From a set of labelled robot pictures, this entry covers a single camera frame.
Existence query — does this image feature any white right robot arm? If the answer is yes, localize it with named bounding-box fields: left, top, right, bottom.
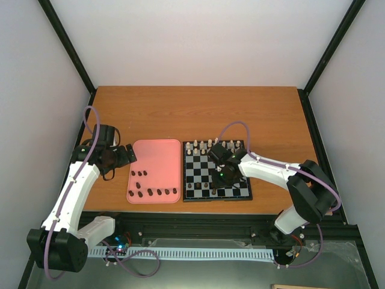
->
left=208, top=147, right=341, bottom=235

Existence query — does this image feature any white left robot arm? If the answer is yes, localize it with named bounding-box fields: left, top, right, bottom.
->
left=26, top=144, right=137, bottom=272

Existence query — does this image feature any black grey chess board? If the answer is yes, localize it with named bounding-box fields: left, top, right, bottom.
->
left=183, top=140, right=253, bottom=202

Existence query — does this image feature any green led circuit board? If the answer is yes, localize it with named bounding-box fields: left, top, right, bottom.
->
left=114, top=233, right=132, bottom=252

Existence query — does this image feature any pink silicone tray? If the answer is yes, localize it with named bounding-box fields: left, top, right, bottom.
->
left=126, top=139, right=181, bottom=204

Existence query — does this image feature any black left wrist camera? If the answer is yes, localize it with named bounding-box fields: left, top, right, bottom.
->
left=91, top=125, right=121, bottom=148

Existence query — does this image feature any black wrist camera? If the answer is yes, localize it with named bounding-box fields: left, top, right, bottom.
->
left=91, top=125, right=121, bottom=148
left=208, top=143, right=232, bottom=166

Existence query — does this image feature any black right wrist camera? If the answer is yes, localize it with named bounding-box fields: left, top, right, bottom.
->
left=208, top=143, right=232, bottom=166

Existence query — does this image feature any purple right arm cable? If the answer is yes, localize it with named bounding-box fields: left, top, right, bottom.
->
left=218, top=120, right=341, bottom=220

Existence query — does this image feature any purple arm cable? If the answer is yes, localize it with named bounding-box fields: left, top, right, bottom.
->
left=218, top=120, right=341, bottom=220
left=43, top=105, right=101, bottom=279

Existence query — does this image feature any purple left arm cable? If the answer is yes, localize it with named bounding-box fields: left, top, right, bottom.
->
left=43, top=105, right=101, bottom=279

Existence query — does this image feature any black aluminium frame rail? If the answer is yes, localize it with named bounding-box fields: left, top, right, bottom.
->
left=78, top=212, right=362, bottom=248

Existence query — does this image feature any light blue cable duct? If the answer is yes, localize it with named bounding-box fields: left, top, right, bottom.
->
left=88, top=246, right=274, bottom=263

